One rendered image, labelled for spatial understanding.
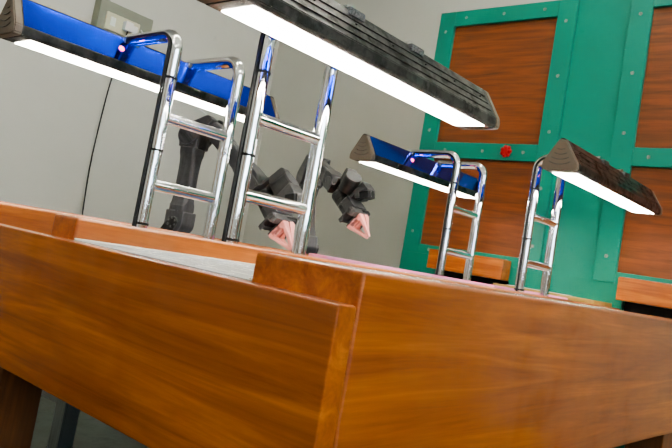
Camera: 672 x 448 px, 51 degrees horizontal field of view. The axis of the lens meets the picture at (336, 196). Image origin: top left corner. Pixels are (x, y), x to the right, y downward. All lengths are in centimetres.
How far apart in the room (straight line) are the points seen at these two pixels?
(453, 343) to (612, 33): 201
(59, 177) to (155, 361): 314
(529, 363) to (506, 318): 8
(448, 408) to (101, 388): 33
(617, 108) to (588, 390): 160
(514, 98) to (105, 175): 221
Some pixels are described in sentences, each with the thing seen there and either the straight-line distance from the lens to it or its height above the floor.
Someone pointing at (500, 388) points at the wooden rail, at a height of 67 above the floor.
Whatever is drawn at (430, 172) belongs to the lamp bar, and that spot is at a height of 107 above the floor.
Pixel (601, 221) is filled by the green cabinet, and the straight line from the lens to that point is 239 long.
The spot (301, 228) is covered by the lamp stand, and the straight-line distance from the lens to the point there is 117.
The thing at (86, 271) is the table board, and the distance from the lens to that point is 77.
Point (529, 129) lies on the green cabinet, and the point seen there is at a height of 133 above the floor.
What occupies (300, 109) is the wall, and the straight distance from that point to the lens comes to 443.
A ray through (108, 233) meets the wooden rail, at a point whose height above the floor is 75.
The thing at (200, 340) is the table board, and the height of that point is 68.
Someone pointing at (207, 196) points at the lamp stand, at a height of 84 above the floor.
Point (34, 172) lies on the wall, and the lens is 371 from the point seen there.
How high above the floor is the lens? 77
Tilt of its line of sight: 5 degrees up
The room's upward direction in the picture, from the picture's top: 10 degrees clockwise
